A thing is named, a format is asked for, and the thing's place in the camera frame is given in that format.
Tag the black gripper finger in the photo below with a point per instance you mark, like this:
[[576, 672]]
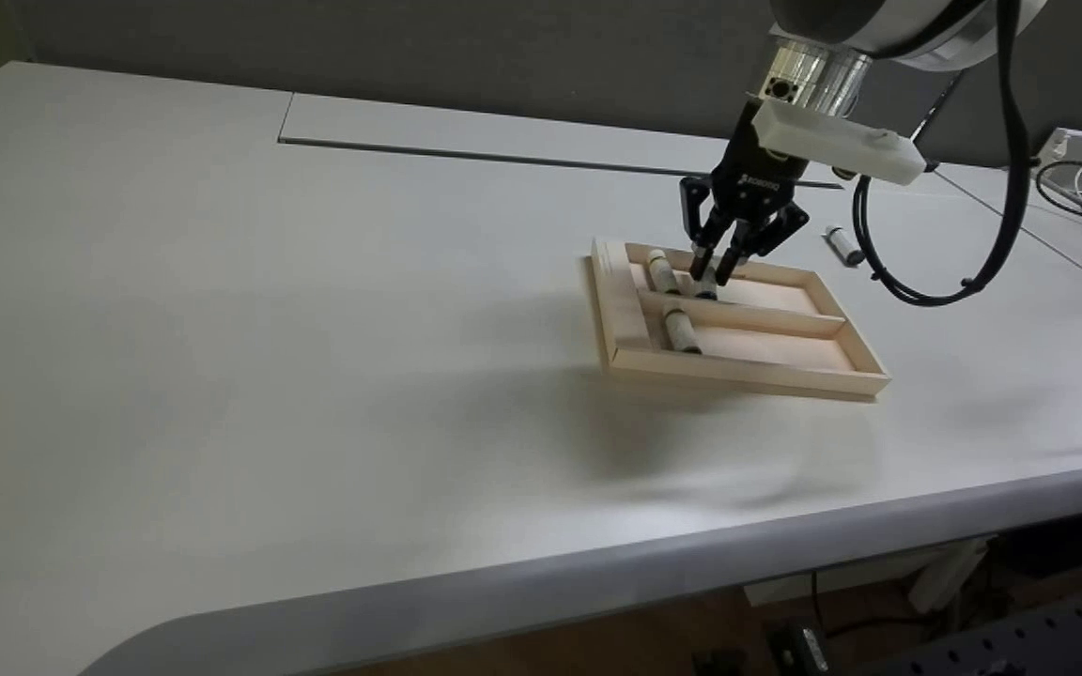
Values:
[[701, 209], [761, 238]]

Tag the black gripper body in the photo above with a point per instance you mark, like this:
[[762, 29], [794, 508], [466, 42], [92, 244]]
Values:
[[761, 171]]

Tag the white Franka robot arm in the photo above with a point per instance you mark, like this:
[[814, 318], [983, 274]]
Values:
[[890, 49]]

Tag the white bottle with green band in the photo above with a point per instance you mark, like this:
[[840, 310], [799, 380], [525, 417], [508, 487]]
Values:
[[685, 329], [659, 273]]

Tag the white bottle with dark band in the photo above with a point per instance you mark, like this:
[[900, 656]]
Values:
[[844, 244]]

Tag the wooden two-compartment box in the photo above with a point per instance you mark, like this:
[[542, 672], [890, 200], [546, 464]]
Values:
[[767, 345]]

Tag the dark grey partition panel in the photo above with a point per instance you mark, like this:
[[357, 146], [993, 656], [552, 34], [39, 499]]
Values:
[[377, 49]]

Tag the black perforated board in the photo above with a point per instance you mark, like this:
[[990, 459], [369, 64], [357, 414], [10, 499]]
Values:
[[1030, 631]]

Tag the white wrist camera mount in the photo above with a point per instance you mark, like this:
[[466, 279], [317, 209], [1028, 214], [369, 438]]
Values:
[[834, 136]]

